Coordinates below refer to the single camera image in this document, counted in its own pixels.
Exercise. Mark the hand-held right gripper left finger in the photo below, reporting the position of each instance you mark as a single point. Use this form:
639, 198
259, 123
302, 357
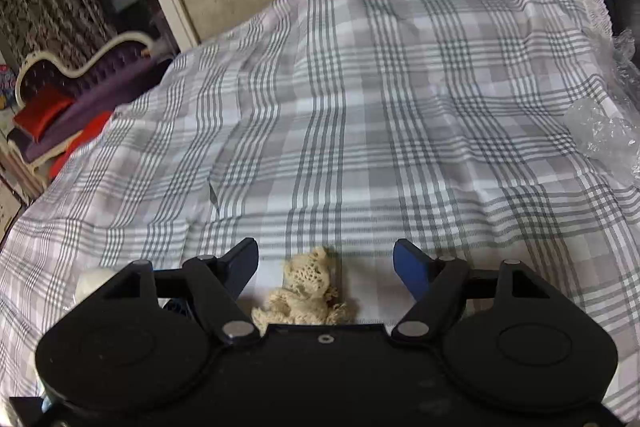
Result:
244, 263

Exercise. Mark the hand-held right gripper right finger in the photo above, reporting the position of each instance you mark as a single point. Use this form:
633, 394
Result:
406, 263

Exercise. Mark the cream crocheted doily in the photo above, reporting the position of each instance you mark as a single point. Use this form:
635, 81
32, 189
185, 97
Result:
305, 287

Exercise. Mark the grey plaid blanket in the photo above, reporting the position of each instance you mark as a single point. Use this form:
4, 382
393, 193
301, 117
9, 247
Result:
380, 107

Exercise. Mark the red blanket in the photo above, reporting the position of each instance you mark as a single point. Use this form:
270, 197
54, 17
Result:
85, 142

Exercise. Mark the purple tufted sofa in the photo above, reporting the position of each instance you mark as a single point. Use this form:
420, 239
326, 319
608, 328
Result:
105, 74

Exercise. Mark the clear plastic wrap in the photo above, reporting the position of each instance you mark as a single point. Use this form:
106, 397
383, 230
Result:
607, 132

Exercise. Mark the red cushion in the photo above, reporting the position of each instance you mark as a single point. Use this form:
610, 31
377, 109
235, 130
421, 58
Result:
42, 114

